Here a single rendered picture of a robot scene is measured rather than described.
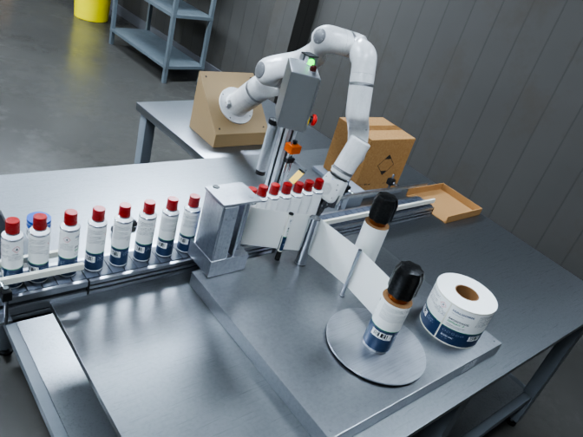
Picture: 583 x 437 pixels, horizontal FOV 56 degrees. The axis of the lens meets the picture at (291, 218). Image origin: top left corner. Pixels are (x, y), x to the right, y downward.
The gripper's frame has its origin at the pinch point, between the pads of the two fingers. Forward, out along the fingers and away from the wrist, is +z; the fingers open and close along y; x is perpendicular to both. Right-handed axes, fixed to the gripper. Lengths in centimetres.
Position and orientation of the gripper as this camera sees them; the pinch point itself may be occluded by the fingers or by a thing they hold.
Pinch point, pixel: (318, 210)
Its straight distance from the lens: 211.0
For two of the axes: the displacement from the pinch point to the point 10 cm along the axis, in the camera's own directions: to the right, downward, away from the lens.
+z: -5.0, 8.3, 2.4
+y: 6.0, 5.3, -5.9
